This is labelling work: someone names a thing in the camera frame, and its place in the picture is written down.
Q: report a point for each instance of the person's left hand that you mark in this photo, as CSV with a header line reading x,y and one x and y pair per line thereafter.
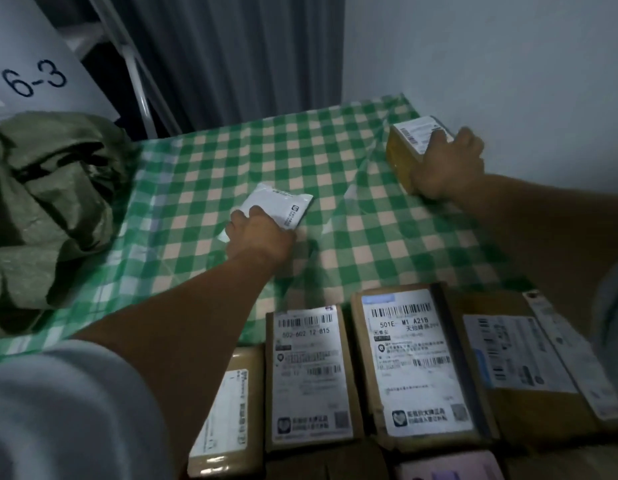
x,y
259,242

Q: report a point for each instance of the person's right hand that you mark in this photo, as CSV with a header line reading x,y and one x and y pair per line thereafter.
x,y
451,167

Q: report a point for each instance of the person's right fingers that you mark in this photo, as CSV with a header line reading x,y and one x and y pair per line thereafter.
x,y
461,142

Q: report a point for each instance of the person's left fingers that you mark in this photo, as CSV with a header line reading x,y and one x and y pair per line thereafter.
x,y
261,217

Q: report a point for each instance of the white plastic mailer packet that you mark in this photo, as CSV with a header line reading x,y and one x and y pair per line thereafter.
x,y
284,204

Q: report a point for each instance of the small brown box white label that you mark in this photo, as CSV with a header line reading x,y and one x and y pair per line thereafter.
x,y
406,144

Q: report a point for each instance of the person's left forearm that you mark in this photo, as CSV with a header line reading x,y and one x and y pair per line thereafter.
x,y
189,334

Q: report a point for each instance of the person's right forearm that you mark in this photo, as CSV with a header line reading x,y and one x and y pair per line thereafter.
x,y
539,234

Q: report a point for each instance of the green checked tablecloth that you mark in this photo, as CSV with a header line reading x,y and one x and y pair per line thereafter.
x,y
269,159

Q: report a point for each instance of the grey curtain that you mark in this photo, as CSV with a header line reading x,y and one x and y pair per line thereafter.
x,y
239,54

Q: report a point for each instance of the pile of labelled cardboard parcels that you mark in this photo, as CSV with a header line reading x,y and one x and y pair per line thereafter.
x,y
414,364

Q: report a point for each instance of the olive green woven sack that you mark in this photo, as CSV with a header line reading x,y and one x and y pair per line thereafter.
x,y
43,194

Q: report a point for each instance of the light grey right shirt sleeve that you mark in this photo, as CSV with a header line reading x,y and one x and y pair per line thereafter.
x,y
614,319

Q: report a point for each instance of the light grey shirt sleeve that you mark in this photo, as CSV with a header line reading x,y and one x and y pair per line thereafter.
x,y
63,414
614,319

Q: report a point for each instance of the light grey left shirt sleeve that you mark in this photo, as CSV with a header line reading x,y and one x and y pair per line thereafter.
x,y
63,414

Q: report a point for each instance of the white paper sign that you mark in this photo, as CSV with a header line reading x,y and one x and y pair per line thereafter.
x,y
33,49

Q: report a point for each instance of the pale pink parcel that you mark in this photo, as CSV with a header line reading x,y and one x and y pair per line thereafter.
x,y
449,467

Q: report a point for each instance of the white metal rack frame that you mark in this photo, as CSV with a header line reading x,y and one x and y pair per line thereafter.
x,y
138,79

